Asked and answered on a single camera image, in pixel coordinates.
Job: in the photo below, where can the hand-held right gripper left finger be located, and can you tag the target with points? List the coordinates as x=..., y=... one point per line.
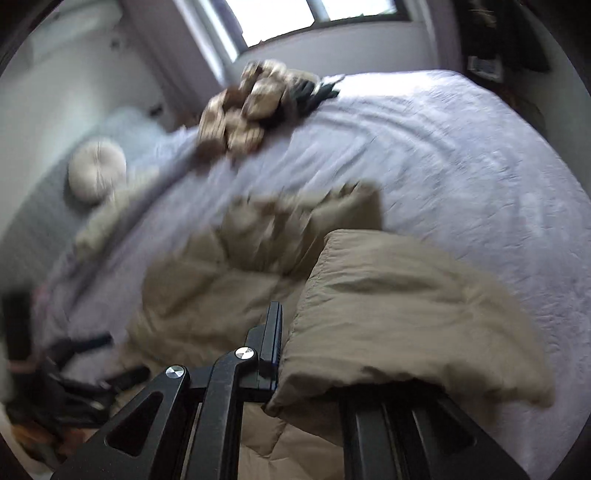
x=272, y=341

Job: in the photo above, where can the beige folded cloth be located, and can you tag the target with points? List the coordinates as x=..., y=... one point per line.
x=111, y=221

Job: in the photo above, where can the light blue pillow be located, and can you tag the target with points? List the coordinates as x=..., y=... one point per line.
x=131, y=131

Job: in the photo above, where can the round cream pillow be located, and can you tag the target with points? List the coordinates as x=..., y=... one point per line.
x=97, y=170

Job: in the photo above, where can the dark cluttered shelf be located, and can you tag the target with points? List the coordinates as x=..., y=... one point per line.
x=503, y=37

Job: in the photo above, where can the camouflage clothes pile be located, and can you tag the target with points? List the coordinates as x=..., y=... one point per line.
x=244, y=110

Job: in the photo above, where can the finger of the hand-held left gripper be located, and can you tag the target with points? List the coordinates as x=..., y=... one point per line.
x=127, y=377
x=81, y=348

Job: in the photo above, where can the black garment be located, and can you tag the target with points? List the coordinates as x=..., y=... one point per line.
x=304, y=94

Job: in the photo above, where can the window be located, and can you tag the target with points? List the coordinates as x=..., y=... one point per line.
x=295, y=18

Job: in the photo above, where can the khaki padded jacket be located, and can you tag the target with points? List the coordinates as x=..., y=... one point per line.
x=392, y=300

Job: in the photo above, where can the bed with lavender quilt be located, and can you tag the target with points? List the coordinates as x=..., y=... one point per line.
x=438, y=152

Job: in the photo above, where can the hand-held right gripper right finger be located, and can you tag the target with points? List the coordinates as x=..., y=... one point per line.
x=374, y=438

